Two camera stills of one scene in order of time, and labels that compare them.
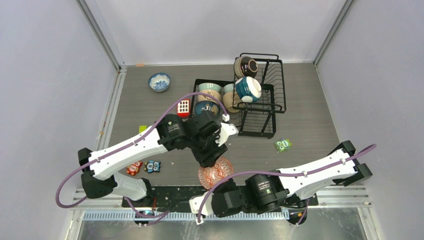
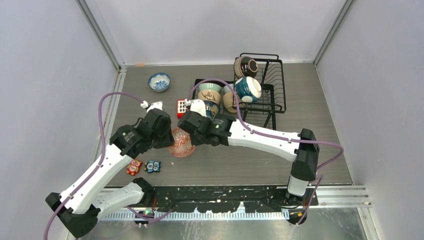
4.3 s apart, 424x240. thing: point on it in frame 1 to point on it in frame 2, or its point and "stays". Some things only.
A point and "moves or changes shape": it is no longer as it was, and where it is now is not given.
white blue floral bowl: x=159 y=82 stays
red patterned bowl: x=210 y=176 moves or changes shape
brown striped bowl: x=245 y=66 stays
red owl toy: x=134 y=168 stays
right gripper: x=230 y=182 to x=196 y=141
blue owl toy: x=152 y=166 stays
